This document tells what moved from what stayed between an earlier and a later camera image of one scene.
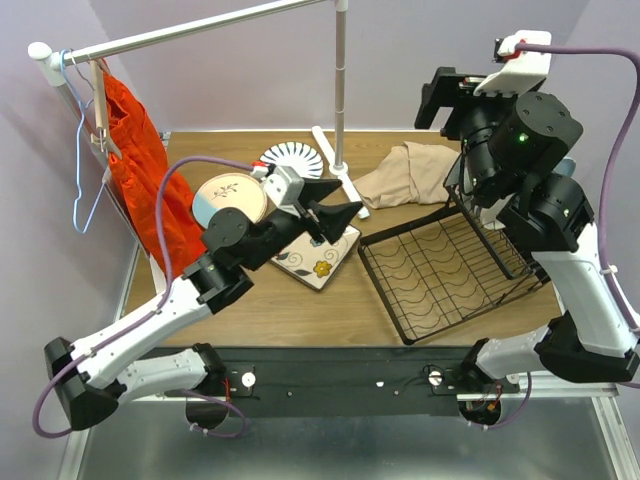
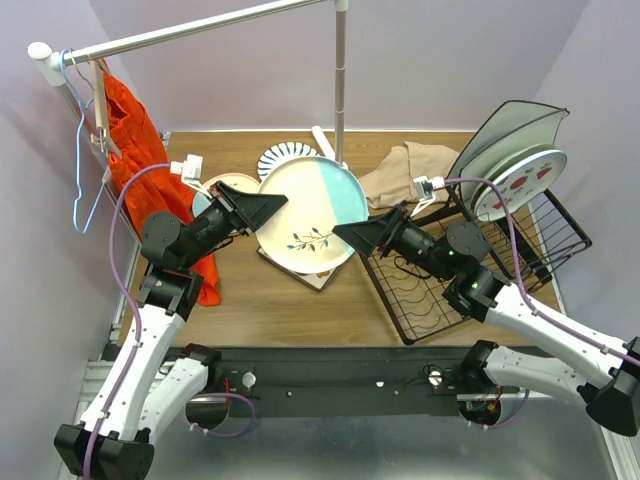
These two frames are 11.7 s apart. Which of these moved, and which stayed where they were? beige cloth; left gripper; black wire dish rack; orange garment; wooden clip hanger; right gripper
Moved: left gripper; right gripper
Stayed: wooden clip hanger; black wire dish rack; orange garment; beige cloth
